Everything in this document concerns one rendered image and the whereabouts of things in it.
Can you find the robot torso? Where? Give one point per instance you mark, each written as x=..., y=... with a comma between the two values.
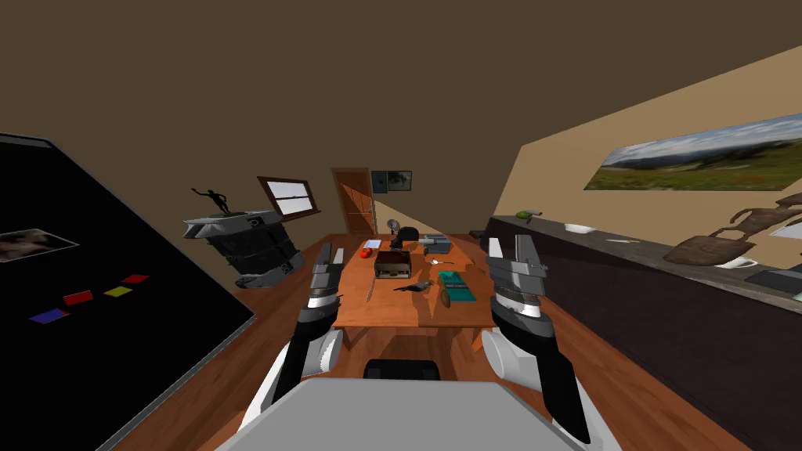
x=401, y=416

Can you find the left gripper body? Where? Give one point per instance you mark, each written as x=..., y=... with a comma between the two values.
x=326, y=280

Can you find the brown framed window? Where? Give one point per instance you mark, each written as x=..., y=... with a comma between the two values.
x=289, y=198

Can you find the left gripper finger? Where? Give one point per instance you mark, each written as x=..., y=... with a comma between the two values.
x=339, y=257
x=324, y=255

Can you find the black desk lamp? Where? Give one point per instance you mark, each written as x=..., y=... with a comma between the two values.
x=394, y=230

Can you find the small dark blue picture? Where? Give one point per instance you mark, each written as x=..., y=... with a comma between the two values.
x=380, y=181

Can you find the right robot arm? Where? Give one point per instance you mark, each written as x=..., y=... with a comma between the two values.
x=539, y=351

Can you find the large black screen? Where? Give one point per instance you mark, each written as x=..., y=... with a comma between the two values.
x=113, y=351

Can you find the brown oval potato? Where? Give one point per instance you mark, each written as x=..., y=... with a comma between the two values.
x=445, y=298

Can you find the small dark landscape picture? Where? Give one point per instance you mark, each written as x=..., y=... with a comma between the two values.
x=399, y=180

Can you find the black grey cabinet with statue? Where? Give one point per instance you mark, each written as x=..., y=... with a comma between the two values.
x=254, y=247

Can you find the brown box radio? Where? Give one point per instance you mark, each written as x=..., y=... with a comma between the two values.
x=393, y=265

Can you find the teal book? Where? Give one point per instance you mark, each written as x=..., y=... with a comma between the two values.
x=455, y=286

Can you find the dark long sideboard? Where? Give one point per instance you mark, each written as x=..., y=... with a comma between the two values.
x=658, y=326

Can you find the wide meadow landscape picture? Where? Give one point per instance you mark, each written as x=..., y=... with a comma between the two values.
x=702, y=160

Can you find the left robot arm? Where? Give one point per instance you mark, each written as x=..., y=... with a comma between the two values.
x=307, y=341

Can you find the grey bird figure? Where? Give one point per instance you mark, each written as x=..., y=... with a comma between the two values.
x=415, y=287

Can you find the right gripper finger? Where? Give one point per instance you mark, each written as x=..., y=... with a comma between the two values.
x=525, y=249
x=495, y=249

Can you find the brown wooden door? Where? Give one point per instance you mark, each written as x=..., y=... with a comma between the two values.
x=356, y=202

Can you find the silver spoon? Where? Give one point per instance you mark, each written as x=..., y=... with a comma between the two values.
x=440, y=262

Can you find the thin grey pencil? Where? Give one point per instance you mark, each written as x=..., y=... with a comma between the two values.
x=371, y=290

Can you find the orange wooden table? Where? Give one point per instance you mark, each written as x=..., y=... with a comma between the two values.
x=388, y=308

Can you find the black chair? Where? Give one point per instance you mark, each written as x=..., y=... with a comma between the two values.
x=408, y=234

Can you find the grey box device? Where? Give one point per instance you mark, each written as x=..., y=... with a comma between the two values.
x=436, y=243

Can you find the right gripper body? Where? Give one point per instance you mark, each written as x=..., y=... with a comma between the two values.
x=515, y=279

